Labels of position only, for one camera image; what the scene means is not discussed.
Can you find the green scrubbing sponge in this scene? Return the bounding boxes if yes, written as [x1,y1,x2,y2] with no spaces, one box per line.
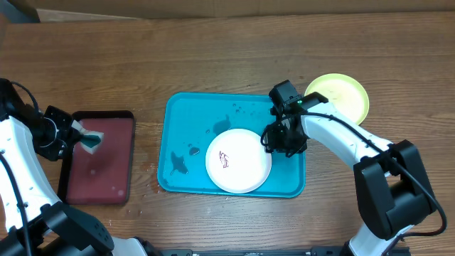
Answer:
[72,120,104,154]

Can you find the white plate with pink rim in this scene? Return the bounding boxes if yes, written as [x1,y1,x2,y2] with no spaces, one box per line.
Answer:
[205,129,272,194]

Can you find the yellow-green rimmed plate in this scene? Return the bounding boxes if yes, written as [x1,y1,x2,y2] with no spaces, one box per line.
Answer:
[304,73,370,125]

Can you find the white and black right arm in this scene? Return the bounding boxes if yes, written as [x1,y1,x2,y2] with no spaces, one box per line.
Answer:
[261,80,447,255]

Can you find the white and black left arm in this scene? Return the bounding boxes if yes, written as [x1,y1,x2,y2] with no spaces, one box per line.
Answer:
[1,79,159,256]

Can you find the black tray with pink liquid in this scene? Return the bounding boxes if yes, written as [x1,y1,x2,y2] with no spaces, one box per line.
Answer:
[57,110,136,205]

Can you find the blue plastic tray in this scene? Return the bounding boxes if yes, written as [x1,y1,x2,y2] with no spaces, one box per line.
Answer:
[156,92,306,199]

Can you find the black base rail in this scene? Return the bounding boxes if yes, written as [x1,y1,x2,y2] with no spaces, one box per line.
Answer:
[94,245,412,256]

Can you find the cardboard back wall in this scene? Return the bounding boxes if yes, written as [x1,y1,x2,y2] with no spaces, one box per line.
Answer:
[1,0,454,22]

